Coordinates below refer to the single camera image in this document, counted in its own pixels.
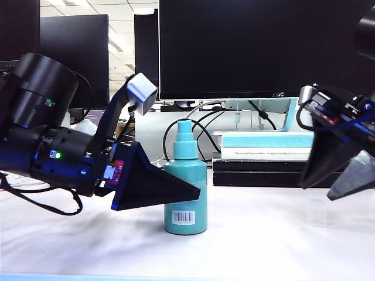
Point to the black monitor base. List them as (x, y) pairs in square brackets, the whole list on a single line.
[(175, 109)]

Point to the teal book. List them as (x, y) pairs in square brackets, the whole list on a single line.
[(263, 142)]

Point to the black monitor with button row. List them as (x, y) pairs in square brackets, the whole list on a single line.
[(17, 26)]

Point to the narrow black monitor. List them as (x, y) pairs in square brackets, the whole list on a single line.
[(146, 44)]

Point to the large black AOC monitor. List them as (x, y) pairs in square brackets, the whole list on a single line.
[(249, 44)]

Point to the teal and silver monitor stand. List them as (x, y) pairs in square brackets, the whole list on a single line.
[(288, 117)]

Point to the black book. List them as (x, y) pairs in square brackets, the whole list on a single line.
[(257, 180), (257, 166)]

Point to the small lit screen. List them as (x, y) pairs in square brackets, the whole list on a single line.
[(95, 115)]

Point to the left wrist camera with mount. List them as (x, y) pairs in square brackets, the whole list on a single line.
[(143, 90)]

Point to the white book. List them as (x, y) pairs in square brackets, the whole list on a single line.
[(228, 153)]

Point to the teal spray bottle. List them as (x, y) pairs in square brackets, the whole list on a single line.
[(190, 169)]

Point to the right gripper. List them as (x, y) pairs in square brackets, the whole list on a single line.
[(345, 117)]

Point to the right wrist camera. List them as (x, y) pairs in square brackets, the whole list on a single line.
[(307, 96)]

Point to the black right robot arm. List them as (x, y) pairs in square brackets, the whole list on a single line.
[(367, 35)]

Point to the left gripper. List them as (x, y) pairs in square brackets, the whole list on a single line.
[(102, 164)]

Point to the white printed tube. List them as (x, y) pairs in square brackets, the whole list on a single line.
[(85, 127)]

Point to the transparent plastic lid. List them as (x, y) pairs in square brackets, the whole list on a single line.
[(316, 213)]

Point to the brown wooden box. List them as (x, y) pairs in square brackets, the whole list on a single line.
[(123, 137)]

